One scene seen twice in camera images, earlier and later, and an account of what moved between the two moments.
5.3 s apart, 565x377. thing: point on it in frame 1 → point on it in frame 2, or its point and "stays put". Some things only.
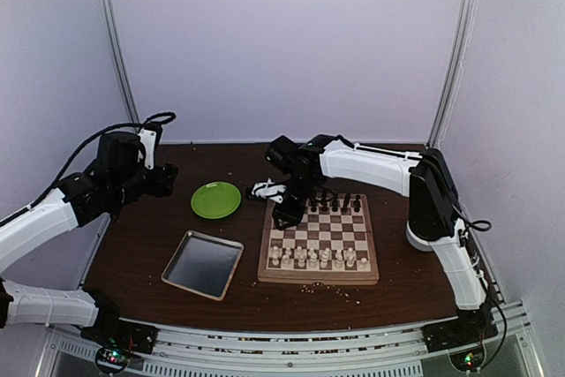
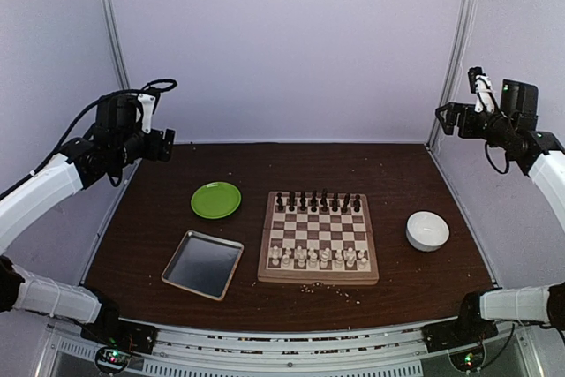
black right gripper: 293,216 → 464,131
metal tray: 203,264 stays put
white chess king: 325,256 stays put
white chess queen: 312,263 stays put
